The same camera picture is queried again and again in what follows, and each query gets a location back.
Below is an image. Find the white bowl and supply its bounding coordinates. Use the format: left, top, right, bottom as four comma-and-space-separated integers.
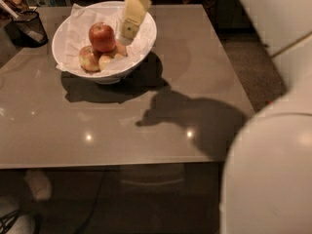
52, 0, 158, 85

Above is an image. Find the white robot base with cable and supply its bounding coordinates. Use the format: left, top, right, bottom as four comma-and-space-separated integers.
0, 197, 35, 234

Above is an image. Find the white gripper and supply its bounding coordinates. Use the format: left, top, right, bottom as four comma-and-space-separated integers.
120, 0, 151, 40

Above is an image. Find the reddish apple right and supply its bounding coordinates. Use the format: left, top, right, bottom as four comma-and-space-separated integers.
112, 41, 128, 57

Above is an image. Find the black mesh basket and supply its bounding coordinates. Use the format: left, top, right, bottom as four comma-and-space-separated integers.
1, 11, 49, 48

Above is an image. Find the red apple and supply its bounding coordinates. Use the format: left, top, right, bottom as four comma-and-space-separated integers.
89, 21, 116, 53

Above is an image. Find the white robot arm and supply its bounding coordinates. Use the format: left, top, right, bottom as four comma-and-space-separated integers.
214, 0, 312, 234

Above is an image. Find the white paper liner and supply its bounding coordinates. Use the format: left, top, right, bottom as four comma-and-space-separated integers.
56, 3, 156, 77

